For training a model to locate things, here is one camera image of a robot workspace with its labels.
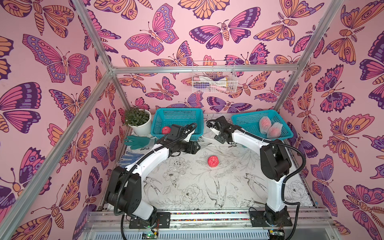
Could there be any netted apple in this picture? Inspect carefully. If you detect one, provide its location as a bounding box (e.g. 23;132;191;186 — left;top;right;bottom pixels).
267;122;283;140
162;126;171;135
207;156;220;168
259;116;272;134

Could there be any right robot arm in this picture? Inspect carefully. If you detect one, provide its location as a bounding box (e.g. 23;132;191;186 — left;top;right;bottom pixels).
210;126;307;225

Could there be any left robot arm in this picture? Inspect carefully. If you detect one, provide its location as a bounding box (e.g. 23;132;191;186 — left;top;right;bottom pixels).
105;140;201;225

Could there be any white plastic tray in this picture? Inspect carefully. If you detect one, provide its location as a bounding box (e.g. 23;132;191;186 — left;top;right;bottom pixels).
200;121;219;143

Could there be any right teal plastic basket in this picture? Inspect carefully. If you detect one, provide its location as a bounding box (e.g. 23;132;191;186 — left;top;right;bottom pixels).
231;110;294;140

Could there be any teal plastic basket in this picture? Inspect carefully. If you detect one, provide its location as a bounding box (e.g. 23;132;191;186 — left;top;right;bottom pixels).
151;108;204;141
231;110;294;140

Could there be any left teal plastic basket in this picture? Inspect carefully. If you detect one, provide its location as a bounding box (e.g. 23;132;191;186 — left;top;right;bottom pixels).
151;108;204;141

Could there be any green garden glove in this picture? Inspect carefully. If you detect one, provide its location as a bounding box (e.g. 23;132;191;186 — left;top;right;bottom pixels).
124;136;155;150

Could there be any potted green plant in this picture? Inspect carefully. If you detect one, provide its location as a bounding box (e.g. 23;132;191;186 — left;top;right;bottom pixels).
125;108;152;137

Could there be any blue dotted work glove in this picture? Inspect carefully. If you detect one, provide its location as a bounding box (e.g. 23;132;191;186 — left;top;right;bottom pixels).
118;152;143;168

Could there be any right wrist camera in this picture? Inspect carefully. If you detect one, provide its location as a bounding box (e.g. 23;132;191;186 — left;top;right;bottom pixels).
207;116;236;135

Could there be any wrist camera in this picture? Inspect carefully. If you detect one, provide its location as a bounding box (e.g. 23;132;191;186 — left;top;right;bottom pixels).
168;124;193;141
207;116;236;135

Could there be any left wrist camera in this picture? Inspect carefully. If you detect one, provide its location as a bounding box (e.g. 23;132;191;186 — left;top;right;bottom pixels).
168;124;193;141

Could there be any white wire wall basket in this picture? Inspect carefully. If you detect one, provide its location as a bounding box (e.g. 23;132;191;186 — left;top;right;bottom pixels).
190;60;238;94

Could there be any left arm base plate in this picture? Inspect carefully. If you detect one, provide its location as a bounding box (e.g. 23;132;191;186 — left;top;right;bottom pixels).
129;212;171;229

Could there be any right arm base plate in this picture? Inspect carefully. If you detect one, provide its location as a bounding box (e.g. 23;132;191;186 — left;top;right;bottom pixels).
249;210;293;228

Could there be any aluminium front rail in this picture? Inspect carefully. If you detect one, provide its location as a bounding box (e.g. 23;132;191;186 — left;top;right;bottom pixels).
80;208;343;240

